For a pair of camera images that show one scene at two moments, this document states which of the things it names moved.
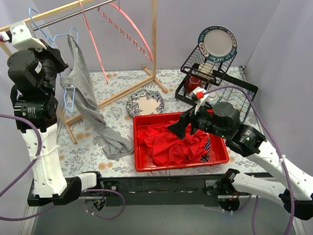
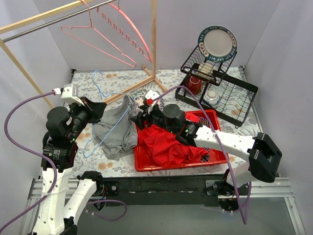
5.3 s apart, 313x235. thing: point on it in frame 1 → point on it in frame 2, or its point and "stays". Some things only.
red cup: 193,82 stays
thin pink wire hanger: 94,42 → 63,28
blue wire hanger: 51,41 → 100,89
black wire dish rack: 203,81 stays
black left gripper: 58,61 → 88,110
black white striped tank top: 206,157 stays
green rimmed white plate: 217,43 stays
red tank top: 164,148 stays
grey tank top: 78,80 → 118,133
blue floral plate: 145,102 stays
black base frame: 155,190 stays
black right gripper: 185,122 → 146,115
